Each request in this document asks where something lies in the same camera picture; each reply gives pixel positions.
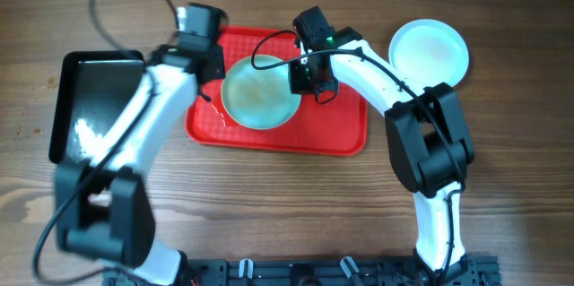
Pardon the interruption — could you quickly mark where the red plastic tray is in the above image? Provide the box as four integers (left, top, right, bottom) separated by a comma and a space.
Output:
186, 26, 368, 156

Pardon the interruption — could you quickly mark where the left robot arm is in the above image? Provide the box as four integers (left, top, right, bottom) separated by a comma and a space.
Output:
49, 45, 224, 285

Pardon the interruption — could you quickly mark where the black rectangular water tray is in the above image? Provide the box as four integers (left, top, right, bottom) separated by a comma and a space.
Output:
48, 50, 144, 164

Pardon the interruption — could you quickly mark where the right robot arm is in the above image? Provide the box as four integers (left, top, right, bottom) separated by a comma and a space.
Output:
290, 6, 474, 285

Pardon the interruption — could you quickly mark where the pale blue plate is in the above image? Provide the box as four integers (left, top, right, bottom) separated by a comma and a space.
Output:
388, 19, 470, 87
221, 56, 301, 130

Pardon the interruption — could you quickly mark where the black mounting rail base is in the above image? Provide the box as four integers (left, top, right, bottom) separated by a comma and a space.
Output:
101, 254, 501, 286

